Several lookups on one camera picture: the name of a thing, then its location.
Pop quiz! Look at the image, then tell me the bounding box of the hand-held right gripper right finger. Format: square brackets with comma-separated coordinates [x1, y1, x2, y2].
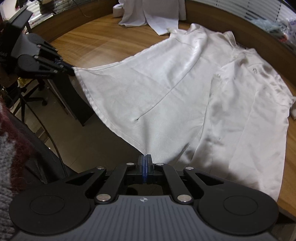
[145, 155, 223, 205]

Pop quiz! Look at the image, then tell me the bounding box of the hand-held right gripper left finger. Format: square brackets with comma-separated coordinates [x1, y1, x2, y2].
[66, 155, 145, 205]

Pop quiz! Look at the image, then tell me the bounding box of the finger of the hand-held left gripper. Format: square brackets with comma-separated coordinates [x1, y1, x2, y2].
[34, 55, 75, 77]
[37, 44, 75, 73]

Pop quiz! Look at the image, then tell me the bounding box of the cream satin shirt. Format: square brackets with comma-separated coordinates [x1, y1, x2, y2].
[73, 23, 295, 202]

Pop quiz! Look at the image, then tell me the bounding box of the black swivel chair base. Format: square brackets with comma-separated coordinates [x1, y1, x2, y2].
[13, 77, 48, 116]

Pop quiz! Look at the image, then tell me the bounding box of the dark desk leg panel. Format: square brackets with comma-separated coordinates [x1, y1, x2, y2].
[49, 74, 96, 127]

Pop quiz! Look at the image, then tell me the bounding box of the person's knit sweater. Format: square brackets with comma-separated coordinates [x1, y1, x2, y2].
[0, 96, 37, 241]

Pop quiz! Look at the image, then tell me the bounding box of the white shirt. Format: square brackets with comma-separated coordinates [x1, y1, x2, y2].
[112, 0, 187, 36]

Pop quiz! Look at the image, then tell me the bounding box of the clear plastic bags pile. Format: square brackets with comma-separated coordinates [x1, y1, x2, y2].
[252, 17, 296, 50]

